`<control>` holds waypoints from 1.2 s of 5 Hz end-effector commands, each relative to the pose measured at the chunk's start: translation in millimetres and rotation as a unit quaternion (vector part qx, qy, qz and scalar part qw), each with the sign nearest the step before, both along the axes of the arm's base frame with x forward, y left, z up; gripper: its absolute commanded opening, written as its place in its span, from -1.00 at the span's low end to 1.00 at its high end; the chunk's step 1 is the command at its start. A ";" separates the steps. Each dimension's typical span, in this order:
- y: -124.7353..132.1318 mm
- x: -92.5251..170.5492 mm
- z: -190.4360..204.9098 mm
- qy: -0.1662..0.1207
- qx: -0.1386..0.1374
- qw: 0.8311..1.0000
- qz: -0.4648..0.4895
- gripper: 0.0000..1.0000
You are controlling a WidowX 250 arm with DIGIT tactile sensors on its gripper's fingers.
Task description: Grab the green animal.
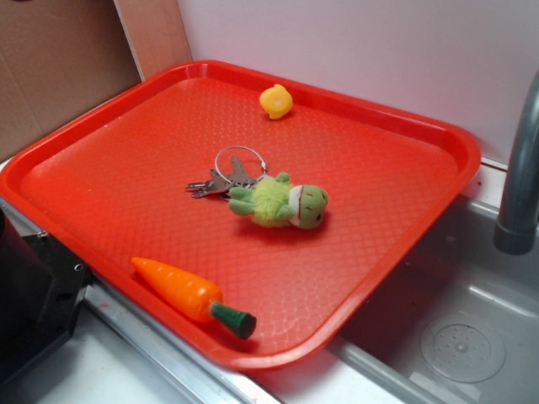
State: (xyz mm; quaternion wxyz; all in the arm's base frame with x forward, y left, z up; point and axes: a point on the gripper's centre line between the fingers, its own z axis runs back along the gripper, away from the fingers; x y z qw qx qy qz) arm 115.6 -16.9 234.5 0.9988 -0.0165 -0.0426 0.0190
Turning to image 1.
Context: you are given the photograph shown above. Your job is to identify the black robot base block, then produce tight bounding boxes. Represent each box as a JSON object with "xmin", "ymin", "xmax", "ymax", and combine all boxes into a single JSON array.
[{"xmin": 1, "ymin": 213, "xmax": 88, "ymax": 386}]

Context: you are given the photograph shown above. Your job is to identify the red plastic tray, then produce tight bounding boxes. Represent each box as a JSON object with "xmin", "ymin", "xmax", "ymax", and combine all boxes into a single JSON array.
[{"xmin": 1, "ymin": 61, "xmax": 481, "ymax": 370}]

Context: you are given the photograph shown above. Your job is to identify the yellow rubber duck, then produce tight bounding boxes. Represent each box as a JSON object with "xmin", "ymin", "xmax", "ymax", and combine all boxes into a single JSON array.
[{"xmin": 259, "ymin": 84, "xmax": 293, "ymax": 120}]

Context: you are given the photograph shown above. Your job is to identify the orange plastic toy carrot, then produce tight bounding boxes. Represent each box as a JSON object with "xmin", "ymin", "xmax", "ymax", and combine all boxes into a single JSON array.
[{"xmin": 131, "ymin": 257, "xmax": 257, "ymax": 340}]

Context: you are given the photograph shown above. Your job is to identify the grey toy sink basin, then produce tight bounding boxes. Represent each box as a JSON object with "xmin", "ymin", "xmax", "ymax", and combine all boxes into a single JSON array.
[{"xmin": 255, "ymin": 198, "xmax": 538, "ymax": 403}]

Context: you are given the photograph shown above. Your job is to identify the grey faucet spout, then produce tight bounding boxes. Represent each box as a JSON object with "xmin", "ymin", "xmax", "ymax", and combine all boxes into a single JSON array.
[{"xmin": 494, "ymin": 77, "xmax": 538, "ymax": 255}]

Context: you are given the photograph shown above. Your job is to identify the brown cardboard panel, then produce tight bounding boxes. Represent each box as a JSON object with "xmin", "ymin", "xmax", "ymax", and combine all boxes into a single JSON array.
[{"xmin": 1, "ymin": 1, "xmax": 191, "ymax": 161}]

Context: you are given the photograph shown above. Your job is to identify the green plush frog keychain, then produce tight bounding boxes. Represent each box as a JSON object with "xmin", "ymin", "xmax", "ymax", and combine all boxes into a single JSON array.
[{"xmin": 228, "ymin": 172, "xmax": 329, "ymax": 230}]

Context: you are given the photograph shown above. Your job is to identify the silver keys on ring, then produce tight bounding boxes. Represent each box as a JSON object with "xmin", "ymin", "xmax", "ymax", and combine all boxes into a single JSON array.
[{"xmin": 184, "ymin": 146, "xmax": 267, "ymax": 199}]

